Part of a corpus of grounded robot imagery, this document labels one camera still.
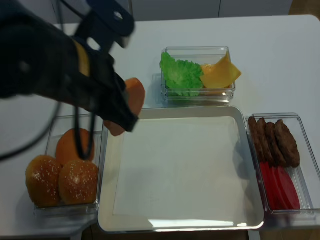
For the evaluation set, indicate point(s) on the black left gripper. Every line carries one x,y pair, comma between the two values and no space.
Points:
106,23

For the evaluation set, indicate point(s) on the bun half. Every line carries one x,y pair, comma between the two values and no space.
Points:
136,98
66,147

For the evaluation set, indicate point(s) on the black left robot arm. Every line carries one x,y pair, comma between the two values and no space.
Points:
37,58

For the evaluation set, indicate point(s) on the clear lettuce cheese container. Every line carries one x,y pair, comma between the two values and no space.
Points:
199,55

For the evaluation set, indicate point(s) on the orange cheese slice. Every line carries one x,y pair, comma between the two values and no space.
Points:
221,74

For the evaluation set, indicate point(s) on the green lettuce leaf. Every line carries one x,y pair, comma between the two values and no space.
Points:
182,77

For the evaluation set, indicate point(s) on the right sesame top bun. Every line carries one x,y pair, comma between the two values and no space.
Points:
77,183

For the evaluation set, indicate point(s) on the sesame bun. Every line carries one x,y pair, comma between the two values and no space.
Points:
77,183
42,181

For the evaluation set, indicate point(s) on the silver metal tray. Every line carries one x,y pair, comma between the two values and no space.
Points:
110,222

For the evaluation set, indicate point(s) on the clear bun container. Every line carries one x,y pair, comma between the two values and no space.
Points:
100,137

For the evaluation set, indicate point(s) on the white paper sheet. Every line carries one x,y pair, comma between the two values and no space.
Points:
184,168

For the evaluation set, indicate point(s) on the left sesame top bun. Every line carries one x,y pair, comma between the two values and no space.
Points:
42,181

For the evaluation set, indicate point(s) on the brown meat patty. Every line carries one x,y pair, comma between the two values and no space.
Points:
287,144
278,158
252,123
264,153

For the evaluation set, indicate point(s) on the red tomato slice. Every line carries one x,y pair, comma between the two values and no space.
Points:
279,201
263,177
277,205
287,189

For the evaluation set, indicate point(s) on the clear patty tomato container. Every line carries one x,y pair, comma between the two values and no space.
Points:
306,177

